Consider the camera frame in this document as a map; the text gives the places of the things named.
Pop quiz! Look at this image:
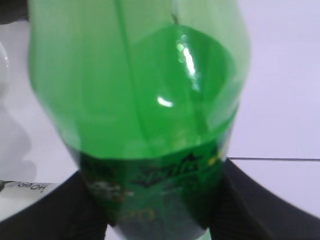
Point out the green sprite bottle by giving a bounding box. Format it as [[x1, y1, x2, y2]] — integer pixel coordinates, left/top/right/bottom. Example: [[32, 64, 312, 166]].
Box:
[[28, 0, 250, 240]]

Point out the clear bottle white label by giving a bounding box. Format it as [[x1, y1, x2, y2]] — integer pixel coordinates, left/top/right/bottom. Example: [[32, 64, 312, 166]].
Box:
[[0, 180, 60, 208]]

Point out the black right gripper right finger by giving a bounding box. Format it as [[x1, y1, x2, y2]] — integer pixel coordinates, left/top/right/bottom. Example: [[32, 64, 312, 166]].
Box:
[[208, 158, 320, 240]]

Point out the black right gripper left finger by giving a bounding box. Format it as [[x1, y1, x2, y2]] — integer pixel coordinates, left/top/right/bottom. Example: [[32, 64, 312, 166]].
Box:
[[0, 172, 108, 240]]

